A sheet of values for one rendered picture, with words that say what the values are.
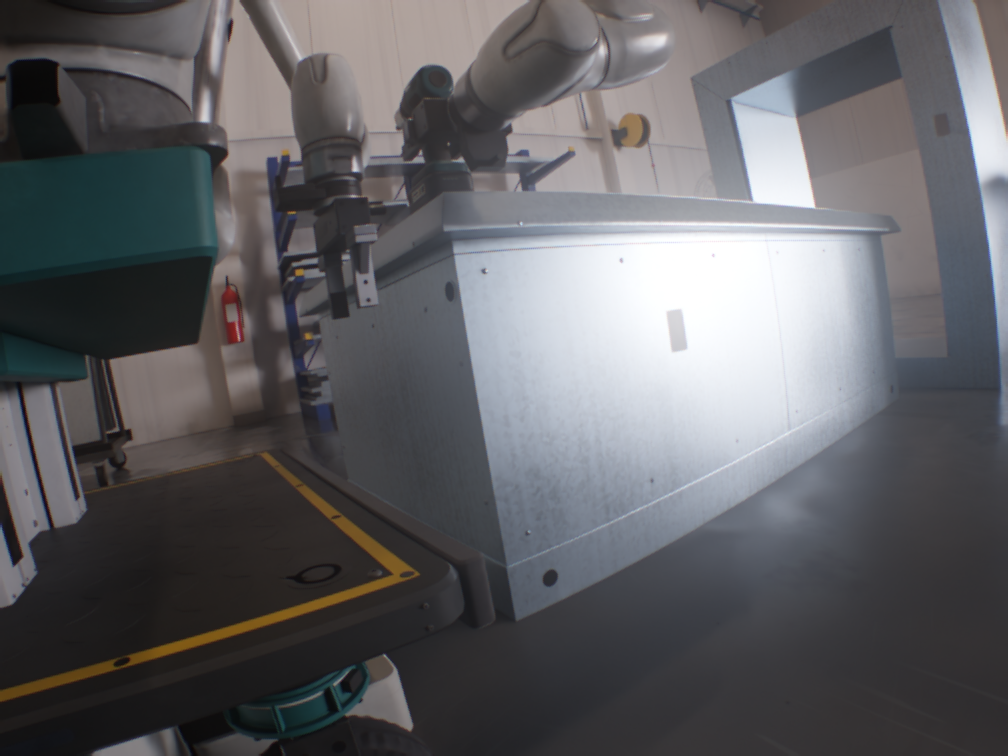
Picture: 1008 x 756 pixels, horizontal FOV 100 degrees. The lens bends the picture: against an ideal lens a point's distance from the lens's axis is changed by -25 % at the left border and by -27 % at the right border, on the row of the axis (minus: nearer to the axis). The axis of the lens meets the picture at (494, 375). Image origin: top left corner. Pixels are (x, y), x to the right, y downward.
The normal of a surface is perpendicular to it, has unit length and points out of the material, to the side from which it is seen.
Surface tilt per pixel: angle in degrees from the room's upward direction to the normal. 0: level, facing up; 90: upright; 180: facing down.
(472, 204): 68
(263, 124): 90
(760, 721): 0
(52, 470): 90
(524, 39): 105
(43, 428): 90
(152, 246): 90
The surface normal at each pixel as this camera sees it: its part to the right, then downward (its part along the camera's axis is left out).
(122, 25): 0.42, 0.91
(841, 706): -0.16, -0.98
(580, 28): 0.48, 0.14
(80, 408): 0.47, -0.22
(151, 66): 0.95, -0.10
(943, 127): -0.87, 0.18
